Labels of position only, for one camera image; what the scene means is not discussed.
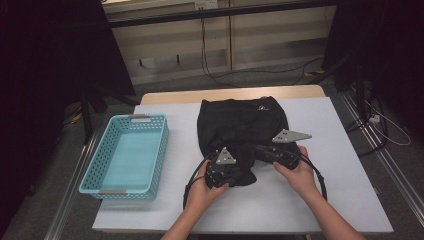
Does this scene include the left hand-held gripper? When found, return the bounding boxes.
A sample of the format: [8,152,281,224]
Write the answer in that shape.
[203,146,242,190]

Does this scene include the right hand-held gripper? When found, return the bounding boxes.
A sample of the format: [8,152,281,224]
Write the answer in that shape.
[254,128,313,170]

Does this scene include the black shorts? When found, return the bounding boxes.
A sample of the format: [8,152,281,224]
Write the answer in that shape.
[196,95,301,188]

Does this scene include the light blue plastic basket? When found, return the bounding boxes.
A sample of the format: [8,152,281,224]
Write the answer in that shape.
[78,113,170,201]

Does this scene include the person's left hand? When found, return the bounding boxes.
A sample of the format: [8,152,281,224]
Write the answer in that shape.
[184,160,231,215]

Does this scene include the person's right hand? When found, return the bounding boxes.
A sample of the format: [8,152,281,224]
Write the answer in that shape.
[272,145,320,201]

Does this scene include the black metal stand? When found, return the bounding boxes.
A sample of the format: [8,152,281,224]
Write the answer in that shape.
[307,53,368,123]
[79,84,141,146]

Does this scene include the beige cabinet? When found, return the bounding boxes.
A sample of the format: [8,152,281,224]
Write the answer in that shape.
[101,0,338,86]

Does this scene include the black curtain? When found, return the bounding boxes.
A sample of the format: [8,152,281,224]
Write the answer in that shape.
[321,0,424,138]
[0,0,136,228]

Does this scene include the black horizontal bar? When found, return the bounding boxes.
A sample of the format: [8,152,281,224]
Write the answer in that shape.
[108,0,338,29]

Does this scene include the left hand-held gripper cable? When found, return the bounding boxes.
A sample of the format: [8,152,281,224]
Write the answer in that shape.
[182,152,218,211]

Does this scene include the hand-held gripper cable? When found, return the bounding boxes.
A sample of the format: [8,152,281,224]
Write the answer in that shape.
[297,154,329,202]
[182,152,218,211]

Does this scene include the right hand-held gripper cable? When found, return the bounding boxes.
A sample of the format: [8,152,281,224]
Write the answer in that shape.
[297,154,329,202]

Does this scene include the black floor cable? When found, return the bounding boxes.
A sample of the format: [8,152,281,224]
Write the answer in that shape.
[344,96,389,158]

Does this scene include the aluminium floor rail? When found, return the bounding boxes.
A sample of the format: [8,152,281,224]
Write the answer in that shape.
[339,91,424,228]
[44,133,101,240]

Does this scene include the white cable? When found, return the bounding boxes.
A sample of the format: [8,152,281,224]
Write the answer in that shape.
[364,99,412,147]

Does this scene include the black hanging cable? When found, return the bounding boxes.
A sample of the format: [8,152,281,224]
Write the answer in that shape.
[199,16,324,89]

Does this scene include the white wall socket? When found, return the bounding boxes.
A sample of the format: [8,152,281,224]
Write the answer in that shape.
[194,0,219,10]

